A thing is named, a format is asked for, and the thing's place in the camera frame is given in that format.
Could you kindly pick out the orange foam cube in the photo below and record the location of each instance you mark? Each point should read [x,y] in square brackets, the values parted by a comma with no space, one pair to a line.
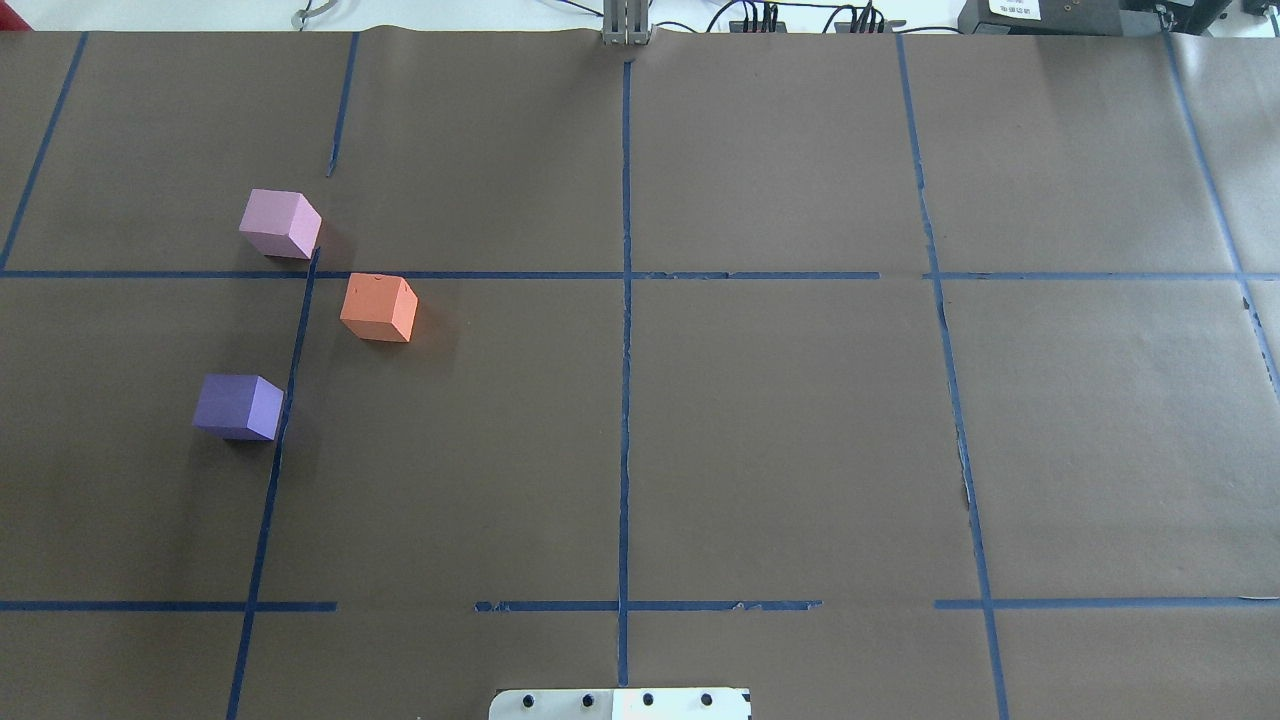
[379,307]

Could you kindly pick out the brown paper table cover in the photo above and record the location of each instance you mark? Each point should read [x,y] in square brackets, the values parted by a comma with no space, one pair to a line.
[923,377]

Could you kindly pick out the left black usb hub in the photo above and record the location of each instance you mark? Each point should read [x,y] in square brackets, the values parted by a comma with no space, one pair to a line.
[758,19]

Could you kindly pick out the black usb hub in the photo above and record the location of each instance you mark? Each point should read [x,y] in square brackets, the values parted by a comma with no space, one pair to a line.
[758,19]
[861,20]

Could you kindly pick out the pink foam cube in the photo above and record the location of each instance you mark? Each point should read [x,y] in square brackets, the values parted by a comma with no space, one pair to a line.
[281,224]

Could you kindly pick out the right black usb hub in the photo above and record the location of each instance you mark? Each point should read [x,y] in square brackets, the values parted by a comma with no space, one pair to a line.
[861,20]

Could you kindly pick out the purple foam cube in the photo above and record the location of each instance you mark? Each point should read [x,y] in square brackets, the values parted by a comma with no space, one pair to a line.
[239,407]

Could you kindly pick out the black box with label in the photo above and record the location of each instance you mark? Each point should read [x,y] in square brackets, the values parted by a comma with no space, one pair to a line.
[1088,18]

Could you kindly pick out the grey aluminium frame post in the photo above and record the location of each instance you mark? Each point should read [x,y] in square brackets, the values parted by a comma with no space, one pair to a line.
[626,22]

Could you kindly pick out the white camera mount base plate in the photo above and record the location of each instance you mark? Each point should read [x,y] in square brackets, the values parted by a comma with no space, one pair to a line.
[623,703]

